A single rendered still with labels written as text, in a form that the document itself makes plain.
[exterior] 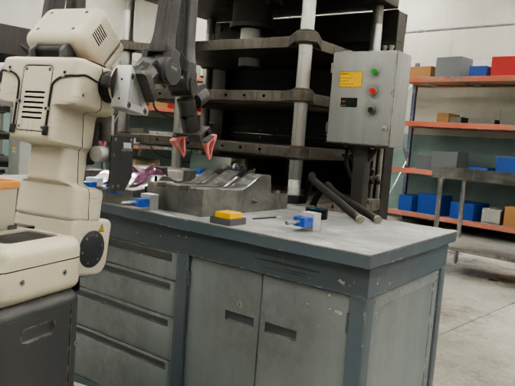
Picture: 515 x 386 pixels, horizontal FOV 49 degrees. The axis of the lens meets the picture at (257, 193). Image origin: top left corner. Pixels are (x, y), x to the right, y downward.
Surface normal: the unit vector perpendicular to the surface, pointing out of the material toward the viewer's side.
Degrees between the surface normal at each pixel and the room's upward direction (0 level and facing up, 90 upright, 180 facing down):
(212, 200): 90
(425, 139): 90
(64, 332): 90
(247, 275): 90
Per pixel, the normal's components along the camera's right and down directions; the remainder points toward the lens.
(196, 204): -0.59, 0.04
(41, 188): -0.40, -0.08
